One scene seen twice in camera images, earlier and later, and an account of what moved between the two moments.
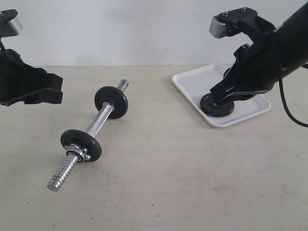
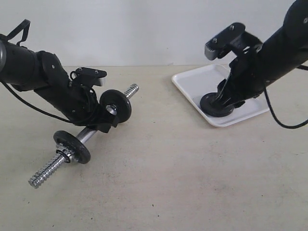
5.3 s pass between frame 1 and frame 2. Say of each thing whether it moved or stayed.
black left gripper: moved
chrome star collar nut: moved
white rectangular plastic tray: stayed
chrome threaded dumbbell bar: moved
